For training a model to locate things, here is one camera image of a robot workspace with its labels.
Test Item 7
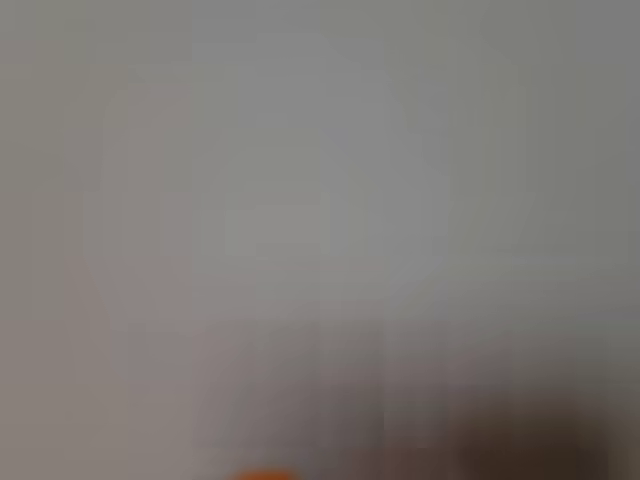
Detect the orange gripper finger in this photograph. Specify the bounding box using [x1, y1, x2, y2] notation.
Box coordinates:
[232, 468, 301, 480]

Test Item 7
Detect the dark brown box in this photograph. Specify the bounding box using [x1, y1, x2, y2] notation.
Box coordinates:
[439, 394, 621, 480]

